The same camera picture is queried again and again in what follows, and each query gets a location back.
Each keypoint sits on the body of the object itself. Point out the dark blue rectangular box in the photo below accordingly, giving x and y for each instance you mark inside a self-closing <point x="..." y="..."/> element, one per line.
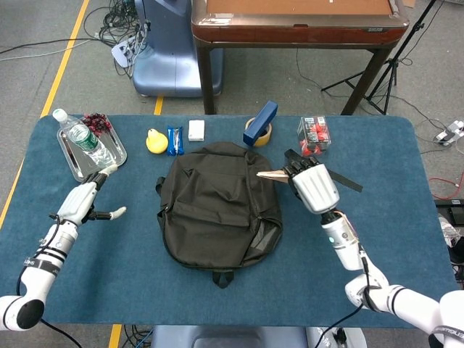
<point x="260" y="123"/>

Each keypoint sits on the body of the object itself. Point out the black flat device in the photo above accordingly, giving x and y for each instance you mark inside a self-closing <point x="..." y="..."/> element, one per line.
<point x="451" y="212"/>

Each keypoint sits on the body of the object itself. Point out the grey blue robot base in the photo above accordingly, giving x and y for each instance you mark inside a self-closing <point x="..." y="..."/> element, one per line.
<point x="232" y="337"/>

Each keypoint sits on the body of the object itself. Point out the brown wooden table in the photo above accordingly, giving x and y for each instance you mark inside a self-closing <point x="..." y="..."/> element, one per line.
<point x="297" y="34"/>

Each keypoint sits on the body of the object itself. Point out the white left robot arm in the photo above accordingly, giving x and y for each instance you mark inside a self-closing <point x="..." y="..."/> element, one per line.
<point x="43" y="264"/>

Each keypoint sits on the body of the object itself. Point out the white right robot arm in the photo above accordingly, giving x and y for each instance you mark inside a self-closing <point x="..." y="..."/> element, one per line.
<point x="344" y="243"/>

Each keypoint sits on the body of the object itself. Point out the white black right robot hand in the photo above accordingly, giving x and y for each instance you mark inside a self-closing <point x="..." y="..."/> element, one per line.
<point x="315" y="188"/>

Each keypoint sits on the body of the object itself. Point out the blue felt table mat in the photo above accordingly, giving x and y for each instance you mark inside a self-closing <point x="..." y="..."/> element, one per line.
<point x="127" y="253"/>

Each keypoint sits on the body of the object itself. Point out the black tripod stand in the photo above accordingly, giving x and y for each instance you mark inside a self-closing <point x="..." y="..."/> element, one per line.
<point x="389" y="72"/>

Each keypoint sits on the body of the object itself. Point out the brown spiral notebook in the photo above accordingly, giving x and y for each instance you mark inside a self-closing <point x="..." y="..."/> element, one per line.
<point x="272" y="175"/>

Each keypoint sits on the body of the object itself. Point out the black fabric backpack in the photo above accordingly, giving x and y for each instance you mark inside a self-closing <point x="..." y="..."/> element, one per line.
<point x="217" y="210"/>

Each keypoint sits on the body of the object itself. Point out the blue snack packet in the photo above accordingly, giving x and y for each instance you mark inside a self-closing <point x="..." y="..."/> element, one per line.
<point x="175" y="141"/>

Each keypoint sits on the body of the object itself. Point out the clear box with red items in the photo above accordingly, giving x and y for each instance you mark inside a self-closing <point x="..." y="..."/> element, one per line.
<point x="314" y="136"/>

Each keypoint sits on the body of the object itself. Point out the small white box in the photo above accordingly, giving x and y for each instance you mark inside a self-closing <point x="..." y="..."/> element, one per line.
<point x="196" y="130"/>

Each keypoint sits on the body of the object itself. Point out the silver metal tray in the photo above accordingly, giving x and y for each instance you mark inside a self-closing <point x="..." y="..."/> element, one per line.
<point x="78" y="168"/>

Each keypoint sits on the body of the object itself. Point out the white power strip with plugs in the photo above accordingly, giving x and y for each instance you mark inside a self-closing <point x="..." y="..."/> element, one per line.
<point x="121" y="52"/>

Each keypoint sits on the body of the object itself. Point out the blue grey machine base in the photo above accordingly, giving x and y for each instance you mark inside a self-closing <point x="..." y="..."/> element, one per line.
<point x="166" y="61"/>

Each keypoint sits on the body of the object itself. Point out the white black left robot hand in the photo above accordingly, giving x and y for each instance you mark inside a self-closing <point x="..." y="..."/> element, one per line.
<point x="78" y="203"/>

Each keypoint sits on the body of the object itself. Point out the yellow pear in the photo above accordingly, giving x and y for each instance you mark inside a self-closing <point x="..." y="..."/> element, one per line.
<point x="156" y="144"/>

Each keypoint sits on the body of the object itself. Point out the clear plastic water bottle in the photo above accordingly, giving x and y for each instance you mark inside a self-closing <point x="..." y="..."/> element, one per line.
<point x="85" y="139"/>

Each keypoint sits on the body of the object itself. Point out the bunch of red grapes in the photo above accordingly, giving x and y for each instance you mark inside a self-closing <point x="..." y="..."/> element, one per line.
<point x="97" y="123"/>

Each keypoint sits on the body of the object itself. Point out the yellow tape roll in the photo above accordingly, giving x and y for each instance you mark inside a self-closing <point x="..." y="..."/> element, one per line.
<point x="264" y="142"/>

